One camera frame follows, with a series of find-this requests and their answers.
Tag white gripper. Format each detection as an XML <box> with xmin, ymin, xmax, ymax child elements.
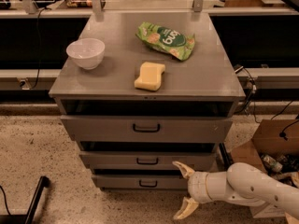
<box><xmin>173</xmin><ymin>161</ymin><xmax>212</xmax><ymax>220</ymax></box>

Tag grey bottom drawer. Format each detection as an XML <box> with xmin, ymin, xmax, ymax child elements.
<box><xmin>92</xmin><ymin>175</ymin><xmax>187</xmax><ymax>189</ymax></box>

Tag grey drawer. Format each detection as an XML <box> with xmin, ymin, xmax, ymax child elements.
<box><xmin>92</xmin><ymin>175</ymin><xmax>187</xmax><ymax>189</ymax></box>
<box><xmin>61</xmin><ymin>115</ymin><xmax>232</xmax><ymax>143</ymax></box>
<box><xmin>79</xmin><ymin>151</ymin><xmax>216</xmax><ymax>171</ymax></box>

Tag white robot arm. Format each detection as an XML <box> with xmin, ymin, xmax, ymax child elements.
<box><xmin>173</xmin><ymin>161</ymin><xmax>299</xmax><ymax>219</ymax></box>

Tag grey middle drawer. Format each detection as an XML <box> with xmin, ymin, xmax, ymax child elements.
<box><xmin>79</xmin><ymin>151</ymin><xmax>216</xmax><ymax>171</ymax></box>

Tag grey metal drawer cabinet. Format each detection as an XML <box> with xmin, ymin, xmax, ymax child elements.
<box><xmin>50</xmin><ymin>11</ymin><xmax>245</xmax><ymax>178</ymax></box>

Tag grey top drawer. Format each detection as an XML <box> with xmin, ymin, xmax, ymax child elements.
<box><xmin>61</xmin><ymin>115</ymin><xmax>232</xmax><ymax>143</ymax></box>

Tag black bar on floor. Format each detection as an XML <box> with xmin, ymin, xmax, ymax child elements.
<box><xmin>219</xmin><ymin>143</ymin><xmax>234</xmax><ymax>170</ymax></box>

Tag cardboard box with junk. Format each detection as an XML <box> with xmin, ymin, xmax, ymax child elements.
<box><xmin>230</xmin><ymin>119</ymin><xmax>299</xmax><ymax>224</ymax></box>

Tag yellow sponge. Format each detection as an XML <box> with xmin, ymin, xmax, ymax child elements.
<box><xmin>134</xmin><ymin>62</ymin><xmax>165</xmax><ymax>91</ymax></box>

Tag green snack bag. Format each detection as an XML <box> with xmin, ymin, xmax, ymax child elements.
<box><xmin>136</xmin><ymin>22</ymin><xmax>195</xmax><ymax>61</ymax></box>

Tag black chair leg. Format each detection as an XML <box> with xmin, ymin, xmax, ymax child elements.
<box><xmin>0</xmin><ymin>176</ymin><xmax>50</xmax><ymax>224</ymax></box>

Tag white bowl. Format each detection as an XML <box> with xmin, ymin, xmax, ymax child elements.
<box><xmin>66</xmin><ymin>38</ymin><xmax>106</xmax><ymax>70</ymax></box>

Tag black cables at right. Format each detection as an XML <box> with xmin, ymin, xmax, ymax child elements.
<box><xmin>233</xmin><ymin>64</ymin><xmax>258</xmax><ymax>116</ymax></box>

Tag black cable at left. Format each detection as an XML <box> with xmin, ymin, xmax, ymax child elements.
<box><xmin>19</xmin><ymin>7</ymin><xmax>50</xmax><ymax>91</ymax></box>

